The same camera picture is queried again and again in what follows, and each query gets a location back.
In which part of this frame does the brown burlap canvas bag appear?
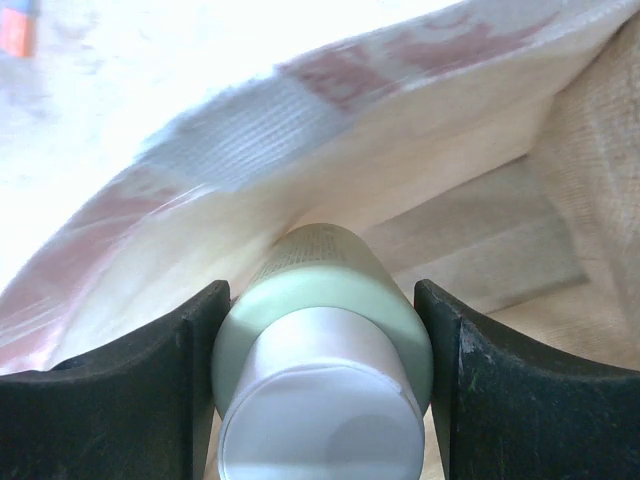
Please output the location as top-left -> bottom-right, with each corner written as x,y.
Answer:
1,1 -> 639,374

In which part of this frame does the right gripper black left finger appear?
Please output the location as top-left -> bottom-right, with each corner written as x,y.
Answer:
1,281 -> 230,480

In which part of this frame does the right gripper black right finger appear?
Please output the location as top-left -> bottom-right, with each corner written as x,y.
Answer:
414,280 -> 639,479

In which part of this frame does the beige jar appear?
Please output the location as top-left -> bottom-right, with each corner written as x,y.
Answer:
212,224 -> 433,479

